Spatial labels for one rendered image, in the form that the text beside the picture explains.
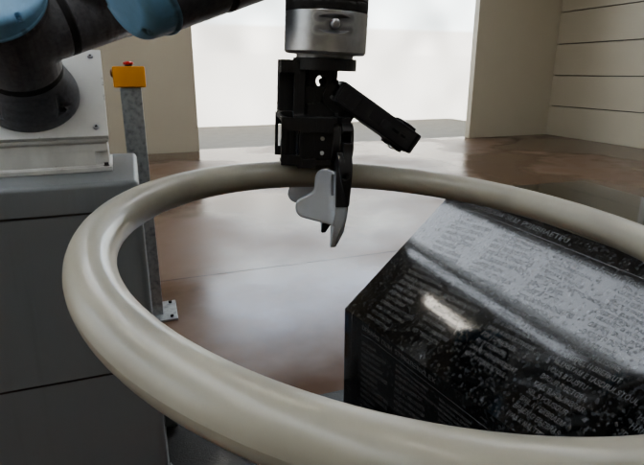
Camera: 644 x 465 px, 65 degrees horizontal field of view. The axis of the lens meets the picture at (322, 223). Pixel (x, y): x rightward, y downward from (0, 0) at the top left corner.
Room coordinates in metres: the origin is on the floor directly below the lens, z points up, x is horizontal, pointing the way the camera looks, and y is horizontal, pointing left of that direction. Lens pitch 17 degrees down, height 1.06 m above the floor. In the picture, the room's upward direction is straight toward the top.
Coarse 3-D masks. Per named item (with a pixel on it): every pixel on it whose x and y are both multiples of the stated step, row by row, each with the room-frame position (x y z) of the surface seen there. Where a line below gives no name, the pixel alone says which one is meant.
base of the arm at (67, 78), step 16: (64, 80) 1.09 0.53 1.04; (0, 96) 1.02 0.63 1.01; (16, 96) 1.02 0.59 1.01; (32, 96) 1.03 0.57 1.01; (48, 96) 1.05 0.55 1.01; (64, 96) 1.09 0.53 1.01; (0, 112) 1.05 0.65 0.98; (16, 112) 1.03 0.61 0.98; (32, 112) 1.04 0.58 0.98; (48, 112) 1.06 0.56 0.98; (64, 112) 1.09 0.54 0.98; (16, 128) 1.05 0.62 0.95; (32, 128) 1.06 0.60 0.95; (48, 128) 1.08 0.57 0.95
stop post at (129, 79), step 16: (128, 64) 2.09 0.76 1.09; (128, 80) 2.05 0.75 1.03; (144, 80) 2.07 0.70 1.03; (128, 96) 2.07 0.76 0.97; (128, 112) 2.06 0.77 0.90; (128, 128) 2.06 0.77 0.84; (144, 128) 2.08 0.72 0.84; (128, 144) 2.06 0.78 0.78; (144, 144) 2.08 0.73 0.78; (144, 160) 2.08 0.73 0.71; (144, 176) 2.07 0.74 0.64; (144, 224) 2.07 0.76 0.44; (160, 288) 2.08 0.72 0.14; (160, 304) 2.08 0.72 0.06; (160, 320) 2.02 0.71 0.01
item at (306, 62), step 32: (288, 64) 0.57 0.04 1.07; (320, 64) 0.56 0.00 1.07; (352, 64) 0.57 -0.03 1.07; (288, 96) 0.58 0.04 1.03; (320, 96) 0.58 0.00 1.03; (288, 128) 0.55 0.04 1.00; (320, 128) 0.56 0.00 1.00; (352, 128) 0.57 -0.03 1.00; (288, 160) 0.55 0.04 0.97; (320, 160) 0.57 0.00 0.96
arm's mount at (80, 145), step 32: (64, 64) 1.21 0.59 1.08; (96, 64) 1.24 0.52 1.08; (96, 96) 1.17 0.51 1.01; (0, 128) 1.05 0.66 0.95; (64, 128) 1.09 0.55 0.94; (96, 128) 1.11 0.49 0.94; (0, 160) 1.04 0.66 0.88; (32, 160) 1.06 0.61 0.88; (64, 160) 1.08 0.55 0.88; (96, 160) 1.10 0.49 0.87
